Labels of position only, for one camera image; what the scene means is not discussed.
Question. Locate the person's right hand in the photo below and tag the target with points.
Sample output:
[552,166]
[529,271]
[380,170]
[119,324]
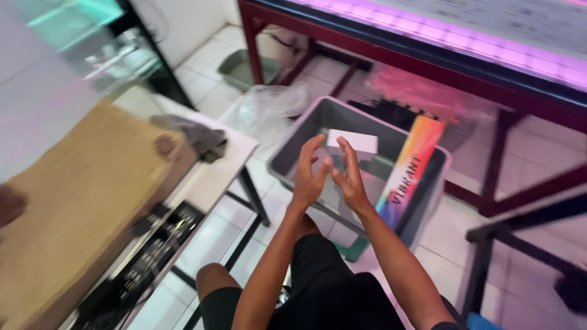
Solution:
[352,183]

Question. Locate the person's left hand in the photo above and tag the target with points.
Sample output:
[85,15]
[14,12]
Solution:
[306,179]

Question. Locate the grey plastic bin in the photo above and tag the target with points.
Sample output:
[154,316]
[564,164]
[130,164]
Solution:
[357,169]

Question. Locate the small white box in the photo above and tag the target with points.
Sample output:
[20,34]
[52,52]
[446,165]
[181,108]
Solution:
[360,143]

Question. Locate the long rainbow coloured box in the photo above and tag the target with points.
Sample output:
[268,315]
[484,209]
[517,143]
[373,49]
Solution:
[409,176]

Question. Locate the green plastic stool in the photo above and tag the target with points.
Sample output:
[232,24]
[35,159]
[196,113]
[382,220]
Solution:
[351,251]

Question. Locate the clear plastic bag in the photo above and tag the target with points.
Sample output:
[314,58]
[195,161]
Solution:
[266,112]

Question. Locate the white work table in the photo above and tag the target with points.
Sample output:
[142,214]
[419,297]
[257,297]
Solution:
[215,169]

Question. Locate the person's black shorts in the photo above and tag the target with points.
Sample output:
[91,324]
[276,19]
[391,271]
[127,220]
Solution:
[321,284]

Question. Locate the pink plastic bag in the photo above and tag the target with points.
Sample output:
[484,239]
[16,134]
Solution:
[422,94]

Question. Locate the grey cloth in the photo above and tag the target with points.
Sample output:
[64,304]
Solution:
[197,133]

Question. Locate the grey-green floor tray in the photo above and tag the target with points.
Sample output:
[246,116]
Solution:
[243,68]

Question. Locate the black keyboard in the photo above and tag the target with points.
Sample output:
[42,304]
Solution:
[137,266]

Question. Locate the blue object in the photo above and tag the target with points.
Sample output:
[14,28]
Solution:
[481,322]

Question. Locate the large brown cardboard box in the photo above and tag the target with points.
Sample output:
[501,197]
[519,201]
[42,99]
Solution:
[82,211]

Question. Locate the glass display cabinet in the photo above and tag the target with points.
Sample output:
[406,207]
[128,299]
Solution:
[91,50]

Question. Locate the dark red counter frame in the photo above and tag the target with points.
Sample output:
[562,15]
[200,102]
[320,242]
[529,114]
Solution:
[412,59]

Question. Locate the black metal table frame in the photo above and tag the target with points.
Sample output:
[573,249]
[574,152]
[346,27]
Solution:
[518,247]

